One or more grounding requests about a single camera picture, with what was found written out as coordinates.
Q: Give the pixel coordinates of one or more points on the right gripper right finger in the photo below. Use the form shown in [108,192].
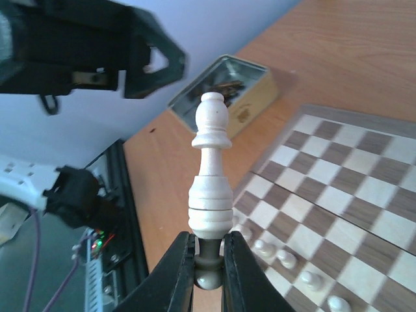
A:
[245,286]

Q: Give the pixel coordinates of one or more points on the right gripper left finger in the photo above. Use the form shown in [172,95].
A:
[170,286]

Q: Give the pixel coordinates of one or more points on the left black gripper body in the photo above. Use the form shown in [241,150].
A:
[50,48]

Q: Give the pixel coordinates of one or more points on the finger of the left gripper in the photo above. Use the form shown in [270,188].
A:
[154,59]

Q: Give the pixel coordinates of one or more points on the white pawn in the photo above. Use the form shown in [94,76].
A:
[264,249]
[338,304]
[287,259]
[312,280]

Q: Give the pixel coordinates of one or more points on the white knight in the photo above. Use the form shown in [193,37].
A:
[244,231]

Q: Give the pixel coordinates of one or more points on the white bishop piece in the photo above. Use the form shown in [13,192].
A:
[210,198]

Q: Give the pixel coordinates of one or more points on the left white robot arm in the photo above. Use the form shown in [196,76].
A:
[70,193]

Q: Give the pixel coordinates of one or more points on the left controller board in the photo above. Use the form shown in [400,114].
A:
[100,240]

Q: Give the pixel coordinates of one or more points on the dark chess pieces pile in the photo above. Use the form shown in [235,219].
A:
[230,90]

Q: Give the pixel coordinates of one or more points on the wooden chess board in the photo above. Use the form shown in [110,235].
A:
[337,190]

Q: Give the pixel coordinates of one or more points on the silver metal tin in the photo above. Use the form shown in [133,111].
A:
[248,89]

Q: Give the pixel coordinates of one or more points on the light blue cable duct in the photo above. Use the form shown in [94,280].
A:
[93,301]

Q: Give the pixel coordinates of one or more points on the black aluminium frame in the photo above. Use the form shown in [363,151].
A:
[124,256]

